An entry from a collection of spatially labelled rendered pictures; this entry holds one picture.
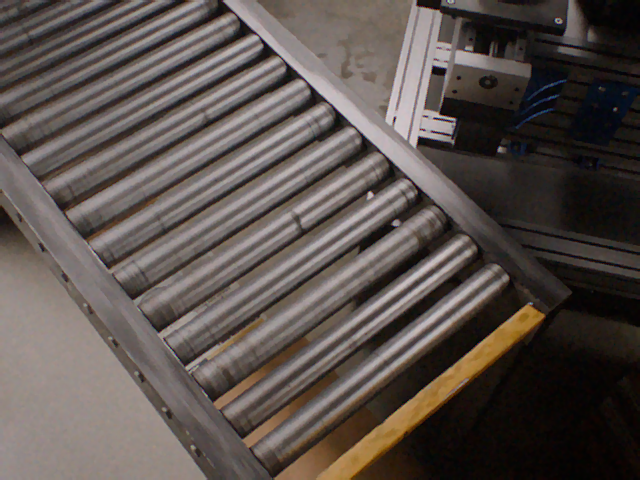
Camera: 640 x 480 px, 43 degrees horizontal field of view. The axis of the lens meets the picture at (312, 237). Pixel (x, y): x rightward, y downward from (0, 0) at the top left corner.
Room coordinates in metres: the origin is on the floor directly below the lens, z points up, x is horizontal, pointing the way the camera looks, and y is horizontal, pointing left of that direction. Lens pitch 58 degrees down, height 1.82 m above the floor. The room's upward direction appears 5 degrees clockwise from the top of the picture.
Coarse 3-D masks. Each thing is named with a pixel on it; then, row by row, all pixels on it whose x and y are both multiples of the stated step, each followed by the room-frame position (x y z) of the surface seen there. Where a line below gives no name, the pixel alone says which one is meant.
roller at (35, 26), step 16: (64, 0) 1.08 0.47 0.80; (80, 0) 1.08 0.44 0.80; (96, 0) 1.09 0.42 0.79; (112, 0) 1.11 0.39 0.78; (32, 16) 1.03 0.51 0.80; (48, 16) 1.04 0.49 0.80; (64, 16) 1.05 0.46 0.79; (80, 16) 1.06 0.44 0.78; (0, 32) 0.99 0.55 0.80; (16, 32) 0.99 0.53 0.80; (32, 32) 1.00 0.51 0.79; (48, 32) 1.02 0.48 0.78; (0, 48) 0.96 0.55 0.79; (16, 48) 0.97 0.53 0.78
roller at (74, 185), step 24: (264, 72) 0.95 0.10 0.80; (288, 72) 0.97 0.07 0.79; (216, 96) 0.89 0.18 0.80; (240, 96) 0.90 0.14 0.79; (168, 120) 0.83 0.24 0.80; (192, 120) 0.84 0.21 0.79; (216, 120) 0.86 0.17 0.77; (120, 144) 0.78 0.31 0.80; (144, 144) 0.78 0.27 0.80; (168, 144) 0.80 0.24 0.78; (72, 168) 0.72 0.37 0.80; (96, 168) 0.73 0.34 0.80; (120, 168) 0.74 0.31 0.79; (48, 192) 0.68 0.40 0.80; (72, 192) 0.69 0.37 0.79
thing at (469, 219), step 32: (224, 0) 1.11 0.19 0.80; (256, 32) 1.04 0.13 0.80; (288, 32) 1.05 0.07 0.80; (256, 64) 1.04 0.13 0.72; (288, 64) 0.98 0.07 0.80; (320, 64) 0.98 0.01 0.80; (320, 96) 0.92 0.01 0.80; (352, 96) 0.92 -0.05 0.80; (384, 128) 0.86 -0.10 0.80; (352, 160) 0.85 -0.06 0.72; (416, 160) 0.80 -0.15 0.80; (448, 192) 0.74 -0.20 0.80; (480, 224) 0.69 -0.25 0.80; (480, 256) 0.64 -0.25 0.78; (512, 256) 0.64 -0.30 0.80; (512, 288) 0.60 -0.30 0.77; (544, 288) 0.59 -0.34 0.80; (544, 320) 0.55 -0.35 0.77
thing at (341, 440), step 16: (288, 352) 0.81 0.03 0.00; (272, 368) 0.76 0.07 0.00; (240, 384) 0.71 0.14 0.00; (320, 384) 0.73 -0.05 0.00; (224, 400) 0.67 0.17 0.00; (304, 400) 0.69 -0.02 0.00; (288, 416) 0.65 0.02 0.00; (352, 416) 0.66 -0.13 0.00; (368, 416) 0.66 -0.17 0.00; (256, 432) 0.60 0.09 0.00; (336, 432) 0.62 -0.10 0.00; (352, 432) 0.62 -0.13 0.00; (368, 432) 0.63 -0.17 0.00; (320, 448) 0.58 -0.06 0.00; (336, 448) 0.58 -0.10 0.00; (400, 448) 0.60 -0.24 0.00; (304, 464) 0.54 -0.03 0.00; (320, 464) 0.54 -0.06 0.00; (384, 464) 0.56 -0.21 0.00; (400, 464) 0.56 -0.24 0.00
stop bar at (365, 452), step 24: (528, 312) 0.53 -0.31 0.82; (504, 336) 0.49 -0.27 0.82; (480, 360) 0.46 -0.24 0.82; (432, 384) 0.42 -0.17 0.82; (456, 384) 0.42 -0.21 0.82; (408, 408) 0.38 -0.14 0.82; (432, 408) 0.38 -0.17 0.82; (384, 432) 0.35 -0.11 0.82; (408, 432) 0.35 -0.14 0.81; (360, 456) 0.31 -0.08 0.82
